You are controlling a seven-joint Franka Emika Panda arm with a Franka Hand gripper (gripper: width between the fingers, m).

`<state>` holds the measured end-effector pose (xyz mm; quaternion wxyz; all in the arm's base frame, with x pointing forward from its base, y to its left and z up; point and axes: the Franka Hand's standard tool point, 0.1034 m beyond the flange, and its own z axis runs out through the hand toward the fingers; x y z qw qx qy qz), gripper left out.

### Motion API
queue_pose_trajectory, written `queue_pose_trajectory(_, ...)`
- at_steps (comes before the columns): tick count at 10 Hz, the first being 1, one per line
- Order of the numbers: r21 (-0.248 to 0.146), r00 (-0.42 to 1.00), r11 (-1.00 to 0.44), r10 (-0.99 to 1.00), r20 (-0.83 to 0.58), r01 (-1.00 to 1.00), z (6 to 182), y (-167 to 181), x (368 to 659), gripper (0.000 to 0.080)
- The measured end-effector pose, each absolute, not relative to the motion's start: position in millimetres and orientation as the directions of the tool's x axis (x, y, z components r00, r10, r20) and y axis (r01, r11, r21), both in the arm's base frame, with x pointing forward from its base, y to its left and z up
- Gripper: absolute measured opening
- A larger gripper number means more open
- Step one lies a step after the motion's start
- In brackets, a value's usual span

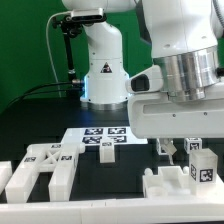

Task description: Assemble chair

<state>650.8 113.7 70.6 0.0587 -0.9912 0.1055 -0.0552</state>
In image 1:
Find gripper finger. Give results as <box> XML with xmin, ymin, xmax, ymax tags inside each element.
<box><xmin>160</xmin><ymin>138</ymin><xmax>177</xmax><ymax>164</ymax></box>

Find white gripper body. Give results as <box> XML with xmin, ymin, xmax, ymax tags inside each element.
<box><xmin>128</xmin><ymin>87</ymin><xmax>224</xmax><ymax>138</ymax></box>

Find white chair seat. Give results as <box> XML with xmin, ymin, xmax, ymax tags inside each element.
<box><xmin>142</xmin><ymin>166</ymin><xmax>224</xmax><ymax>198</ymax></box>

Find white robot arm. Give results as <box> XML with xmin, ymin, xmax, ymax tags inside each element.
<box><xmin>62</xmin><ymin>0</ymin><xmax>224</xmax><ymax>140</ymax></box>

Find white tagged cube left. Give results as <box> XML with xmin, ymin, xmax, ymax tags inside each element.
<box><xmin>156</xmin><ymin>138</ymin><xmax>167</xmax><ymax>155</ymax></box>

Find white tagged cube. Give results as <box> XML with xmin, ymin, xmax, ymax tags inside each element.
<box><xmin>156</xmin><ymin>138</ymin><xmax>167</xmax><ymax>155</ymax></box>
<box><xmin>184</xmin><ymin>138</ymin><xmax>202</xmax><ymax>154</ymax></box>

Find white tagged cube right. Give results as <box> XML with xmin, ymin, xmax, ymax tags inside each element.
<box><xmin>184</xmin><ymin>138</ymin><xmax>202</xmax><ymax>154</ymax></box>

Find white tag sheet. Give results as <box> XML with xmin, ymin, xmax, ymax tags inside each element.
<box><xmin>61</xmin><ymin>126</ymin><xmax>147</xmax><ymax>146</ymax></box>

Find white obstacle fence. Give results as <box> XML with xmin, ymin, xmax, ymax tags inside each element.
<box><xmin>0</xmin><ymin>153</ymin><xmax>224</xmax><ymax>224</ymax></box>

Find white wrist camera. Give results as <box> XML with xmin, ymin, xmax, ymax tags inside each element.
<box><xmin>125</xmin><ymin>65</ymin><xmax>163</xmax><ymax>94</ymax></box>

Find white chair back frame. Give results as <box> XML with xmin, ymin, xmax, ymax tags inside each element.
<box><xmin>5</xmin><ymin>143</ymin><xmax>85</xmax><ymax>203</ymax></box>

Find black cables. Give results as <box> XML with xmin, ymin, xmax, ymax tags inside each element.
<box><xmin>4</xmin><ymin>79</ymin><xmax>84</xmax><ymax>109</ymax></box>

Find black camera stand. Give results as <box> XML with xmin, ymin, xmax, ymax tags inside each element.
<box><xmin>52</xmin><ymin>16</ymin><xmax>83</xmax><ymax>98</ymax></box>

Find grey camera on stand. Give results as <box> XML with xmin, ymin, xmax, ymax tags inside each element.
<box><xmin>71</xmin><ymin>8</ymin><xmax>104</xmax><ymax>21</ymax></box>

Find white camera cable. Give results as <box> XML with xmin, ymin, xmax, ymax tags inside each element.
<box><xmin>45</xmin><ymin>11</ymin><xmax>73</xmax><ymax>99</ymax></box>

